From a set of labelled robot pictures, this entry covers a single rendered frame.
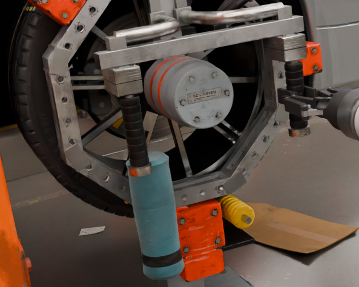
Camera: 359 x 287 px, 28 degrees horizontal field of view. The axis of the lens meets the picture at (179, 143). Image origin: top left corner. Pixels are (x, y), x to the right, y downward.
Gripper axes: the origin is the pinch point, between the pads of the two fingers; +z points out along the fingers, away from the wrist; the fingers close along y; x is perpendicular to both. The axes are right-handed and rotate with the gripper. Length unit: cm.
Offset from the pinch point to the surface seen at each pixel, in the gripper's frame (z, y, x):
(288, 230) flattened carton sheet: 111, 52, -82
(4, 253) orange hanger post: -21, -62, -8
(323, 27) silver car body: 31.3, 26.4, 7.5
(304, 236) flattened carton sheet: 102, 54, -82
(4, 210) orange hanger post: -21, -61, -2
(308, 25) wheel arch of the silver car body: 31.9, 22.7, 8.4
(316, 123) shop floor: 241, 145, -82
